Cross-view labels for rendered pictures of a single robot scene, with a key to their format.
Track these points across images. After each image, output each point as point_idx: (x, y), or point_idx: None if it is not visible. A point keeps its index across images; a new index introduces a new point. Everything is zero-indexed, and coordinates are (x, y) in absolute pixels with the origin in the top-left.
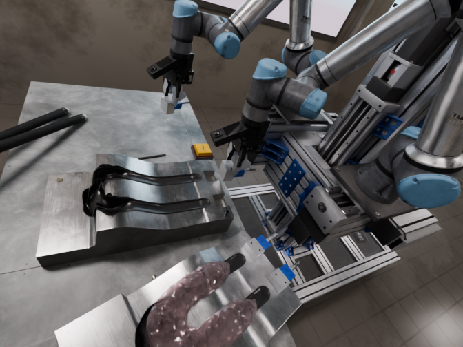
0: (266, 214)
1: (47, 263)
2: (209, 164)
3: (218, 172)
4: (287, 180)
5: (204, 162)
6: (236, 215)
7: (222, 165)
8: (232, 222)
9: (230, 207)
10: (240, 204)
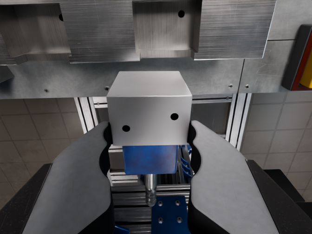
0: (190, 146)
1: None
2: (232, 46)
3: (228, 89)
4: (173, 222)
5: (256, 22)
6: (79, 91)
7: (162, 89)
8: (57, 73)
9: (7, 64)
10: (217, 120)
